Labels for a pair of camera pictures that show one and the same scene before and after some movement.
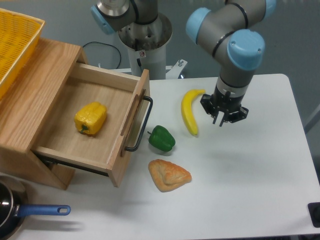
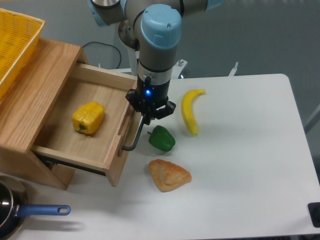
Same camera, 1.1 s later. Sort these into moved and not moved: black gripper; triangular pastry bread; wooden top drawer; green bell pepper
Moved: black gripper
Not moved: wooden top drawer; triangular pastry bread; green bell pepper
